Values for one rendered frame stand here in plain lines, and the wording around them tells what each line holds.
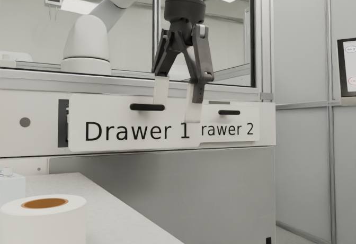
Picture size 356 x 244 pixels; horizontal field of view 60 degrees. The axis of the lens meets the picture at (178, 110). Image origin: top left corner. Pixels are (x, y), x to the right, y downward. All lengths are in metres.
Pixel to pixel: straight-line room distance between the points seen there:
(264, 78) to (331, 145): 1.42
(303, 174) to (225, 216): 1.70
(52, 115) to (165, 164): 0.32
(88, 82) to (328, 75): 1.95
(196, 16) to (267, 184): 0.69
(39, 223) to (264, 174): 0.88
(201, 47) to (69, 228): 0.34
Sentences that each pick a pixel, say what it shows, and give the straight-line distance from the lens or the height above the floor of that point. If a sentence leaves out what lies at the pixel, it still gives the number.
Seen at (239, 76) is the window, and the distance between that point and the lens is 1.03.
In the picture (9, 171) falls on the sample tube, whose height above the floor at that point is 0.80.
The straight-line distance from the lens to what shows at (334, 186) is 2.46.
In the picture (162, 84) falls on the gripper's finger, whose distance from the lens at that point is 0.64.
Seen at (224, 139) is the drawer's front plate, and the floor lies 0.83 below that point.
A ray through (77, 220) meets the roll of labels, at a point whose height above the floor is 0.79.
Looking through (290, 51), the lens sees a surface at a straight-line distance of 2.77.
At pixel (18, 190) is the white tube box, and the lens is 0.48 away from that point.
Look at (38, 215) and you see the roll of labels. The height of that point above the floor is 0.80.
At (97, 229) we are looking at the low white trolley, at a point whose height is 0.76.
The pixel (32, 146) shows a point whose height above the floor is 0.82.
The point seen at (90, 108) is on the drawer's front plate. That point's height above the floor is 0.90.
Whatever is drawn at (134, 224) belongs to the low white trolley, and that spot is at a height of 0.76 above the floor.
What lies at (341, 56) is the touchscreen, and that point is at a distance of 1.28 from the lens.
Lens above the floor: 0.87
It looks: 3 degrees up
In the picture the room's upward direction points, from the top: straight up
